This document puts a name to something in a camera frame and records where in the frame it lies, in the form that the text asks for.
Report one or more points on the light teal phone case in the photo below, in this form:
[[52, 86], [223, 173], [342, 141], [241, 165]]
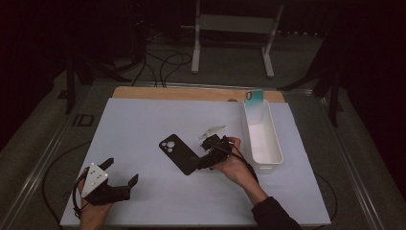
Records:
[[255, 97]]

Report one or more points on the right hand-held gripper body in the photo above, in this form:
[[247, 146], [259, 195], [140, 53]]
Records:
[[217, 150]]

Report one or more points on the metal floor rail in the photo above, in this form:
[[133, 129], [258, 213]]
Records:
[[35, 172], [351, 153]]

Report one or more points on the person's left hand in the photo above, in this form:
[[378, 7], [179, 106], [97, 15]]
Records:
[[94, 212]]

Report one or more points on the white plastic storage box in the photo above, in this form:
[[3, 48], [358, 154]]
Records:
[[265, 140]]

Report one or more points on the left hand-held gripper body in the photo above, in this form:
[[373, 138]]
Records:
[[94, 180]]

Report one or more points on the black tripod stand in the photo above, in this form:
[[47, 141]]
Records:
[[70, 92], [333, 102]]

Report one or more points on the white table mat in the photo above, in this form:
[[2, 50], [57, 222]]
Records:
[[134, 127]]

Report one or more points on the black phone case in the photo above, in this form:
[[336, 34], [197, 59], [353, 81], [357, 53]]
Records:
[[177, 153]]

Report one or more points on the person's right hand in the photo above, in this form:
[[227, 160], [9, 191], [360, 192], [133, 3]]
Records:
[[236, 167]]

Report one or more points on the grey metal stand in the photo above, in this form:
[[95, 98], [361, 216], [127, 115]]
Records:
[[234, 24]]

